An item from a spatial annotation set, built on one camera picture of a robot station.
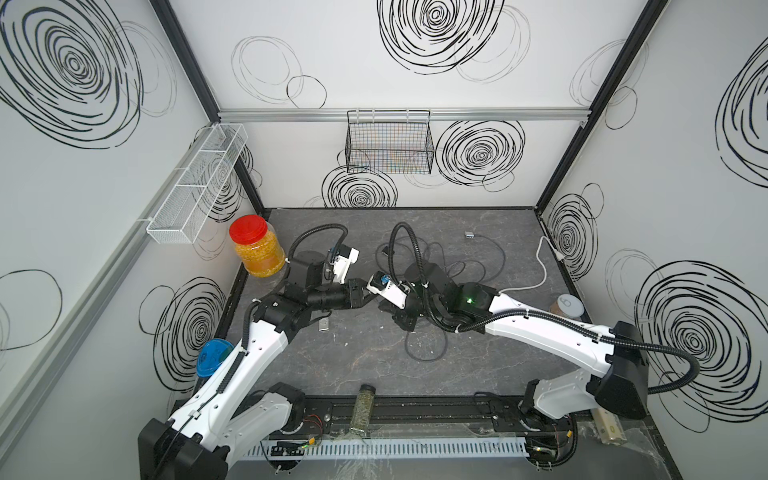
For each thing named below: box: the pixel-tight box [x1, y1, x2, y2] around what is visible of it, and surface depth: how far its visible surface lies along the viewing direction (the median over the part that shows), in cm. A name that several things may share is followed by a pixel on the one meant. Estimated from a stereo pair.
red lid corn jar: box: [229, 214, 286, 278], surface depth 93 cm
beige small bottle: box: [590, 408, 627, 446], surface depth 71 cm
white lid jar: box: [550, 294, 584, 320], surface depth 90 cm
